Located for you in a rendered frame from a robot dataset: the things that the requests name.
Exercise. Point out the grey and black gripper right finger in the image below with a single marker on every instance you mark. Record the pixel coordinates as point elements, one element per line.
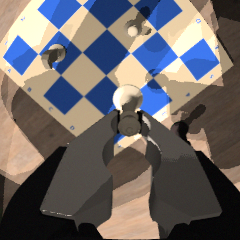
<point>187,186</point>

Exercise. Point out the blue and white chessboard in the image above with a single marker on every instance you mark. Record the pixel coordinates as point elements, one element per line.
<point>174,58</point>

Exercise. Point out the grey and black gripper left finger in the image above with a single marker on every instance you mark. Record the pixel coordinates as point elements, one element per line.
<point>72,186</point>

